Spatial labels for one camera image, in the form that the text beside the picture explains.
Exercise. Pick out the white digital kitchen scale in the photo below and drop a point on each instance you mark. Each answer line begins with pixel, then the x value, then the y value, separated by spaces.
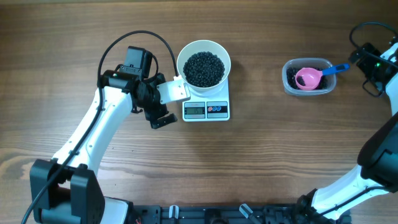
pixel 211 105

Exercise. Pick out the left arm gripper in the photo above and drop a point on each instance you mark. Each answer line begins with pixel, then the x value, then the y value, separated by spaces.
pixel 158 112

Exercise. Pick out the black beans in bowl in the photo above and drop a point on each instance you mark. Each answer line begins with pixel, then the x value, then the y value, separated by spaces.
pixel 203 70

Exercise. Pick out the black beans in scoop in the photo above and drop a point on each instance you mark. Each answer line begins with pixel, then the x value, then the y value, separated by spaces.
pixel 300 81

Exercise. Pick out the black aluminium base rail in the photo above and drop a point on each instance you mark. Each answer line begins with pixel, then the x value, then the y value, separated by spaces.
pixel 243 214

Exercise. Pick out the pink scoop with blue handle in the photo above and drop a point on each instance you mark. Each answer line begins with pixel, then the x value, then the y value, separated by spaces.
pixel 312 76

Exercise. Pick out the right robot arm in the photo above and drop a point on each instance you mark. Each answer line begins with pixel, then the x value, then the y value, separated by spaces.
pixel 376 170

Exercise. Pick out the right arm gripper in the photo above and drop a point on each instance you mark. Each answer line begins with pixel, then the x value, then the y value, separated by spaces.
pixel 364 65

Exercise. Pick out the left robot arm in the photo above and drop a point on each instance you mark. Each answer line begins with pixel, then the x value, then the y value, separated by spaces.
pixel 65 189

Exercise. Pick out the white bowl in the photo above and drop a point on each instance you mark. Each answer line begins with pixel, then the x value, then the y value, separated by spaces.
pixel 203 46

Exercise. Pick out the clear plastic container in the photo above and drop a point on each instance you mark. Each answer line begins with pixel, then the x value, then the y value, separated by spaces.
pixel 317 63

